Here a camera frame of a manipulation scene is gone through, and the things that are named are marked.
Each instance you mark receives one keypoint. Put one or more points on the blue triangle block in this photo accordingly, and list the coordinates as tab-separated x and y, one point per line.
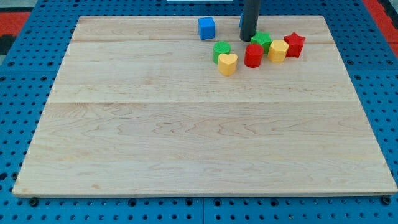
240	20

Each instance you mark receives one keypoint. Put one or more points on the yellow heart block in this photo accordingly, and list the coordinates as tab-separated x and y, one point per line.
227	64

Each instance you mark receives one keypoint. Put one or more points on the light wooden board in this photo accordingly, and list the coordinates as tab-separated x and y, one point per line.
139	109

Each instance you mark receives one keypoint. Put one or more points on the green cylinder block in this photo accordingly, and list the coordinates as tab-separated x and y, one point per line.
220	47

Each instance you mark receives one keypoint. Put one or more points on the red cylinder block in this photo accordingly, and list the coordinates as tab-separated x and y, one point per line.
253	55

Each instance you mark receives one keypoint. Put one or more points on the blue cube block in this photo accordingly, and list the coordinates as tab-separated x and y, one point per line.
206	28

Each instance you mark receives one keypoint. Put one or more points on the green star block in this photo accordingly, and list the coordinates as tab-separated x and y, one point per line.
263	39

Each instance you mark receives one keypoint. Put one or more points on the yellow hexagon block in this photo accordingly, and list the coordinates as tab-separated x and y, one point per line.
278	51

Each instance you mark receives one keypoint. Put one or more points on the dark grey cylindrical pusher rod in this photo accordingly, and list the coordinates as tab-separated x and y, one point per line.
250	16

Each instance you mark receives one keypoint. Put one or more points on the red star block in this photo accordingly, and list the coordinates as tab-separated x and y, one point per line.
296	43

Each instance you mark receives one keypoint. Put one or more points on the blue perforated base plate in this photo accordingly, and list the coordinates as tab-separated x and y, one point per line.
30	67

